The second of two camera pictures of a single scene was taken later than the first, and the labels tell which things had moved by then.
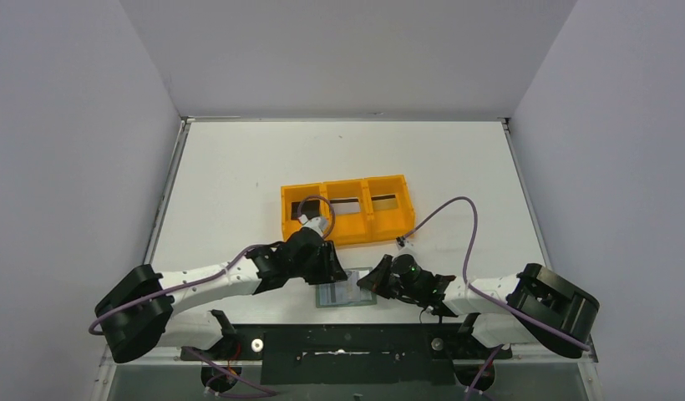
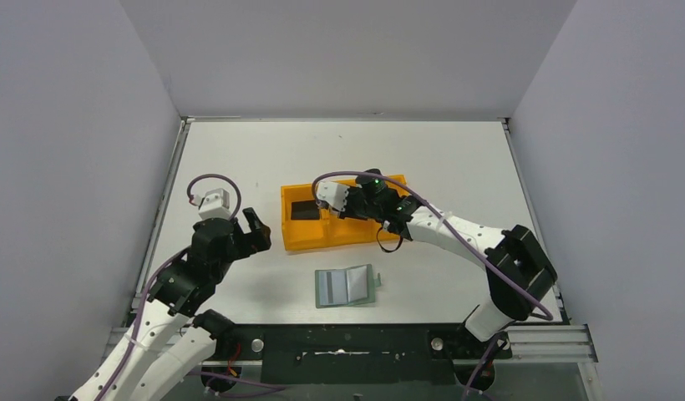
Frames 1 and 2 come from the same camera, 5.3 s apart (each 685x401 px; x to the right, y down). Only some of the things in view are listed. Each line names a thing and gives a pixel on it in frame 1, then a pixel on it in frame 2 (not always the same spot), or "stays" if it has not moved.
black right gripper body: x=385 y=275 → x=352 y=203
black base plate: x=351 y=355 stays
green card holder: x=346 y=291 stays
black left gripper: x=328 y=262 → x=246 y=235
